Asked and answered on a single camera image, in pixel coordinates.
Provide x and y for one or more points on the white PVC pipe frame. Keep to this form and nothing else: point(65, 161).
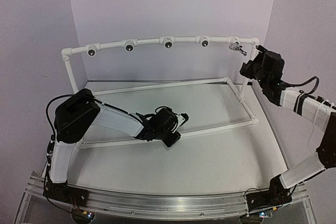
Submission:
point(168, 42)

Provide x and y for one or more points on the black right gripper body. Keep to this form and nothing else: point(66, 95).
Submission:
point(252, 68)

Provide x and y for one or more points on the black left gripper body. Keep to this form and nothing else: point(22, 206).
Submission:
point(164, 137)

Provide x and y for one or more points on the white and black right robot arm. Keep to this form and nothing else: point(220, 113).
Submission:
point(266, 68)

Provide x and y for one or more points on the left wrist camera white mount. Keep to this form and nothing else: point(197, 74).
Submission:
point(182, 118)

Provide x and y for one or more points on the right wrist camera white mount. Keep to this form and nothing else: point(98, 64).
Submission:
point(261, 49)

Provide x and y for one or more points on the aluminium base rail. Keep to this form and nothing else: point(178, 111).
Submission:
point(170, 207)

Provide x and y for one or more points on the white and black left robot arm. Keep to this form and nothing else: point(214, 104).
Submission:
point(76, 115)

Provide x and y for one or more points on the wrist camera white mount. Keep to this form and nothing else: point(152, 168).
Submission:
point(182, 118)
point(261, 49)

